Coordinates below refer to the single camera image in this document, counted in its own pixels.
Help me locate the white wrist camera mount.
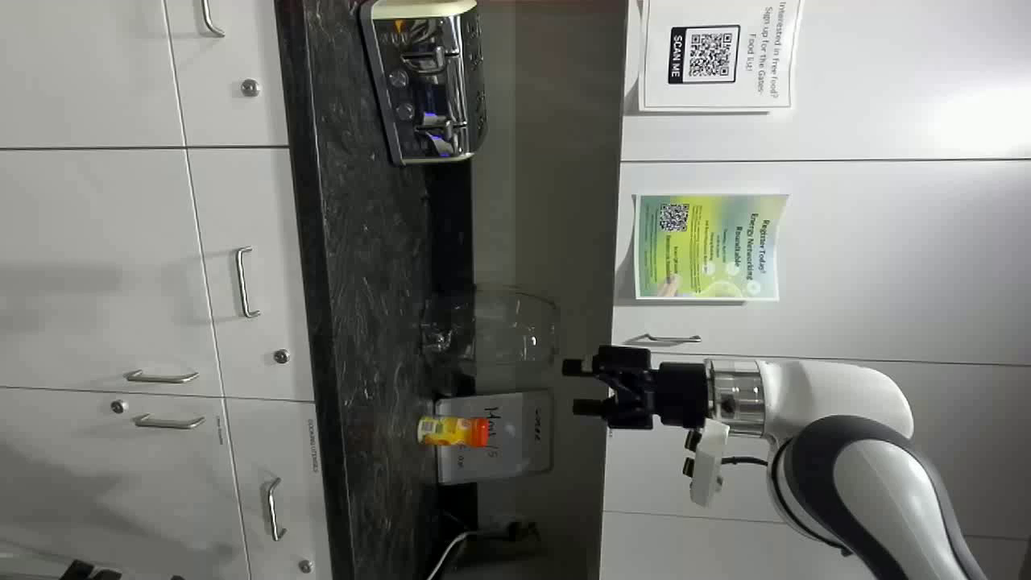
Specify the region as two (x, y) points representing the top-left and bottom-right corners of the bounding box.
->
(684, 422), (729, 507)

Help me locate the green QR code poster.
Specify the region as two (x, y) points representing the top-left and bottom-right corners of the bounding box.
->
(633, 192), (787, 302)

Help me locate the white drawer front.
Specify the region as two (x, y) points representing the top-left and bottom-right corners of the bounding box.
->
(191, 148), (314, 398)
(164, 0), (288, 144)
(230, 398), (332, 580)

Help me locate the clear glass jar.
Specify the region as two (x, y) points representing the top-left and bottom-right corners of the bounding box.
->
(418, 291), (561, 365)

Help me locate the white QR code notice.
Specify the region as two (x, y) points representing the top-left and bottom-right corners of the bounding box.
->
(639, 0), (807, 115)

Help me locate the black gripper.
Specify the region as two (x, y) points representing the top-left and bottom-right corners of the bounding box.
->
(561, 349), (711, 428)

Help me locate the silver lower cabinet handle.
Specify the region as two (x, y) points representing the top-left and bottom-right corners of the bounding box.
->
(125, 369), (200, 385)
(132, 416), (204, 432)

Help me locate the silver drawer handle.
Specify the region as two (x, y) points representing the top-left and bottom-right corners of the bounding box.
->
(262, 475), (288, 540)
(233, 244), (262, 320)
(195, 0), (226, 38)

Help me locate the white lower cabinet door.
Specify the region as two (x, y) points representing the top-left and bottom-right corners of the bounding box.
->
(0, 0), (179, 148)
(0, 391), (249, 580)
(0, 150), (218, 396)

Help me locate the silver door handle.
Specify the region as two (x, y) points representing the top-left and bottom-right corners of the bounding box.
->
(621, 330), (698, 349)

